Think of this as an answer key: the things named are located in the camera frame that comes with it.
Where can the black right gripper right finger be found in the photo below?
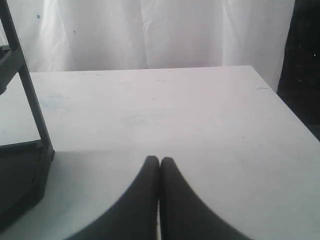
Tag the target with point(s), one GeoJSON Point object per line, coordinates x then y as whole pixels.
{"type": "Point", "coordinates": [183, 215]}

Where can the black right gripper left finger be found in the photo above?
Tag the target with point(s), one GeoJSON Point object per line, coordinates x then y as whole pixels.
{"type": "Point", "coordinates": [134, 215]}

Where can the white backdrop curtain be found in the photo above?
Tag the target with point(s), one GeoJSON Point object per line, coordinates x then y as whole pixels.
{"type": "Point", "coordinates": [91, 35]}

